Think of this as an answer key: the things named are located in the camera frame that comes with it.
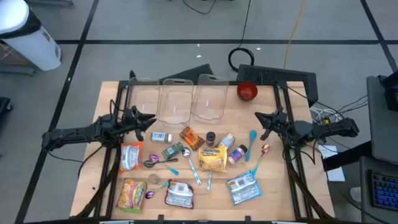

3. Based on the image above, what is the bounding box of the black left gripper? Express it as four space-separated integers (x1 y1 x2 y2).
123 105 157 142

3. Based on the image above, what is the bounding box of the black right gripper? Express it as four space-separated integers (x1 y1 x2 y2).
254 108 290 141

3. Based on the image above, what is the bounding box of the blue plastic spoon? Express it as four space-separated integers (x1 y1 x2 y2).
244 129 258 162

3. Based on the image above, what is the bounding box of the white label spice jar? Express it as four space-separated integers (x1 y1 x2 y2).
150 131 173 144

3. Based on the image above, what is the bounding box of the iridescent spoon teal handle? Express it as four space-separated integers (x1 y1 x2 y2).
251 144 271 177

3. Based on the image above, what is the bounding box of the yellow Maruchan ramen packet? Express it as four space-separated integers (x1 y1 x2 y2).
198 146 228 172

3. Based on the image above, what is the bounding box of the clear plastic bin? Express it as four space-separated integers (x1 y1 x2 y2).
190 73 230 121
126 77 161 123
156 78 194 126

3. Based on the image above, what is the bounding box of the red bowl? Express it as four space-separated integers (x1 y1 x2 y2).
237 82 259 101

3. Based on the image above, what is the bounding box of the green spice jar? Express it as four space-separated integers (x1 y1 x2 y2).
162 142 185 160

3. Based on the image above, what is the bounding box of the orange ramen packet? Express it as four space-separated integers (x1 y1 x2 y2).
119 142 144 174

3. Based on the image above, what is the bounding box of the gold lid spice jar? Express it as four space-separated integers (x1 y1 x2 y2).
217 133 236 149

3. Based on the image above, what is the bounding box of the purple label spice jar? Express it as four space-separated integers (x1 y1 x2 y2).
228 144 248 165

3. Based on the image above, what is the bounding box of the black perforated panel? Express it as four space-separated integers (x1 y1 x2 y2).
236 64 319 108

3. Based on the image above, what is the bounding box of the orange snack packet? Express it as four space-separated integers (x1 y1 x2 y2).
179 126 206 152

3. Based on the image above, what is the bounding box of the black wedge panel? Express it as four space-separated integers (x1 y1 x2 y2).
160 63 215 83

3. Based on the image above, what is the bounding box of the blue ramen packet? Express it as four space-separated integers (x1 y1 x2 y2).
226 170 262 206

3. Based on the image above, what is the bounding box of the yellow green ramen packet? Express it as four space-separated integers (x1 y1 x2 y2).
116 178 147 214

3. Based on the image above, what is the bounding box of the red ramen packet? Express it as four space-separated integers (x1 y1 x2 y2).
164 179 195 210

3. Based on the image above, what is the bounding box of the black support beam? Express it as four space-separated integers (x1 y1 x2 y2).
322 140 373 172

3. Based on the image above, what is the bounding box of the white paper sheet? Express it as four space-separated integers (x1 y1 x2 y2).
317 144 346 183

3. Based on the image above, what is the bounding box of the white computer mouse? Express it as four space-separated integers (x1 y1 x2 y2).
349 186 362 203

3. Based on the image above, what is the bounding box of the grey desk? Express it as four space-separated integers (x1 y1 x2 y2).
366 75 398 166

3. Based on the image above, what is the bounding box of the grey keyboard table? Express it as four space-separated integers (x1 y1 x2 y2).
359 155 398 224

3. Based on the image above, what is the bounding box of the black device on desk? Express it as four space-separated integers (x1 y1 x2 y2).
378 70 398 112

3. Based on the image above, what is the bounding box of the backlit keyboard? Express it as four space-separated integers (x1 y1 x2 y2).
368 169 398 212

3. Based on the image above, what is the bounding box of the white trash bin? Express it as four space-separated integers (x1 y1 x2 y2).
0 0 62 72

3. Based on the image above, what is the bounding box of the black coiled cable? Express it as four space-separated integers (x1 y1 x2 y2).
228 0 255 73

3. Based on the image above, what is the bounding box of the yellow cable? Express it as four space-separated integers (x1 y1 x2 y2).
283 0 306 70

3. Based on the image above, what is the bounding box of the black cable loop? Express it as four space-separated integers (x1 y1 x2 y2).
182 0 213 15

